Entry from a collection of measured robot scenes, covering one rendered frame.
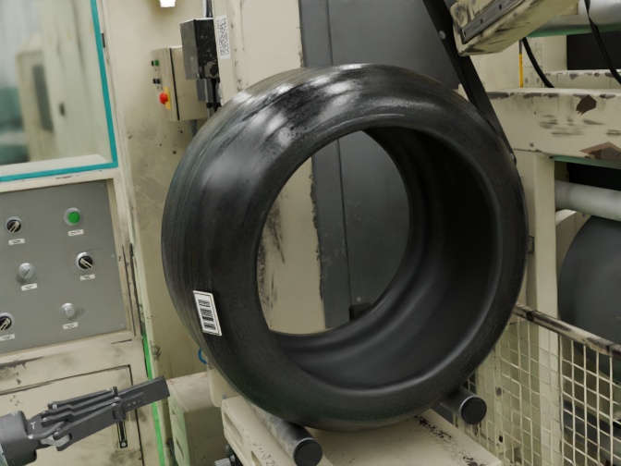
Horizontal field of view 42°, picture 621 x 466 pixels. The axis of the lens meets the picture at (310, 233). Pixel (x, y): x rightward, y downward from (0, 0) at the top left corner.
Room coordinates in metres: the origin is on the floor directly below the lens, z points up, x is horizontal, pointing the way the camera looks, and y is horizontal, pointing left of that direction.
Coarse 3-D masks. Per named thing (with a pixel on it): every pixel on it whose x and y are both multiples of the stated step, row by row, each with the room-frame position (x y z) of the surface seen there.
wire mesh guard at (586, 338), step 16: (528, 320) 1.35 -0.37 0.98; (544, 320) 1.30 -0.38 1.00; (560, 320) 1.29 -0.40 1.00; (528, 336) 1.36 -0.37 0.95; (560, 336) 1.27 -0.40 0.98; (576, 336) 1.23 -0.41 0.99; (592, 336) 1.20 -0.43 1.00; (528, 352) 1.36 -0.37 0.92; (560, 352) 1.27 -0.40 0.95; (608, 352) 1.16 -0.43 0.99; (560, 368) 1.27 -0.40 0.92; (496, 384) 1.47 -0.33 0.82; (512, 416) 1.42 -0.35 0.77; (576, 416) 1.24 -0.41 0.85; (608, 416) 1.17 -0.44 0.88; (464, 432) 1.58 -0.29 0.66; (512, 432) 1.41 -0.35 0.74; (576, 432) 1.24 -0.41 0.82; (512, 448) 1.42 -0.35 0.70; (528, 448) 1.37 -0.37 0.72; (576, 448) 1.25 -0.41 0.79; (512, 464) 1.43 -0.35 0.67; (576, 464) 1.25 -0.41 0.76
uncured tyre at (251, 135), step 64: (256, 128) 1.10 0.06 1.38; (320, 128) 1.10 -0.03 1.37; (384, 128) 1.42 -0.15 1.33; (448, 128) 1.16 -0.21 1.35; (192, 192) 1.11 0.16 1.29; (256, 192) 1.07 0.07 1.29; (448, 192) 1.44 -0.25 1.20; (512, 192) 1.20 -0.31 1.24; (192, 256) 1.07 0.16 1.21; (256, 256) 1.06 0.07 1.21; (448, 256) 1.43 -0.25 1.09; (512, 256) 1.20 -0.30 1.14; (192, 320) 1.09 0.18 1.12; (256, 320) 1.06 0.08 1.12; (384, 320) 1.41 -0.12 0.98; (448, 320) 1.35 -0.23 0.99; (256, 384) 1.07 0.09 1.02; (320, 384) 1.08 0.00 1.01; (384, 384) 1.14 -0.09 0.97; (448, 384) 1.16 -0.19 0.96
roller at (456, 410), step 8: (456, 392) 1.21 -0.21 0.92; (464, 392) 1.21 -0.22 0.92; (448, 400) 1.21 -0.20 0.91; (456, 400) 1.20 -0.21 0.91; (464, 400) 1.18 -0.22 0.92; (472, 400) 1.18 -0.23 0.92; (480, 400) 1.18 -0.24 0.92; (448, 408) 1.22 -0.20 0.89; (456, 408) 1.19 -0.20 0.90; (464, 408) 1.18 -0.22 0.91; (472, 408) 1.18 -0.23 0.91; (480, 408) 1.18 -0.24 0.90; (464, 416) 1.17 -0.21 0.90; (472, 416) 1.18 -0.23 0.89; (480, 416) 1.18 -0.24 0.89
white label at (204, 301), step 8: (200, 296) 1.06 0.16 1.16; (208, 296) 1.04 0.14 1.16; (200, 304) 1.06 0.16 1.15; (208, 304) 1.05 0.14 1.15; (200, 312) 1.06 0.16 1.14; (208, 312) 1.05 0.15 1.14; (208, 320) 1.05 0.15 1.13; (216, 320) 1.04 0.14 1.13; (208, 328) 1.06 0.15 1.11; (216, 328) 1.04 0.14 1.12
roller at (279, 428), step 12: (252, 408) 1.27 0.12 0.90; (264, 420) 1.21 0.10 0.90; (276, 420) 1.17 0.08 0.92; (276, 432) 1.15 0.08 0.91; (288, 432) 1.13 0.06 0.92; (300, 432) 1.12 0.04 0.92; (288, 444) 1.10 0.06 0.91; (300, 444) 1.08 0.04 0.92; (312, 444) 1.09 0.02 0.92; (300, 456) 1.08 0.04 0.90; (312, 456) 1.08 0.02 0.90
